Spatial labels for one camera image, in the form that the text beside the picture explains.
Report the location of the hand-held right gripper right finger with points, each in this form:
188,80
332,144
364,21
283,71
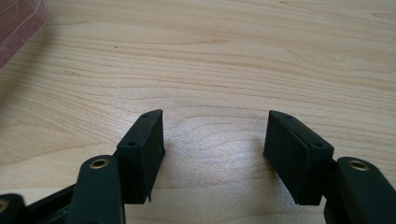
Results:
295,161

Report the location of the pink translucent plastic box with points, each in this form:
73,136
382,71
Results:
17,26

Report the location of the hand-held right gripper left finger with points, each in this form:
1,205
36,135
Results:
140,161

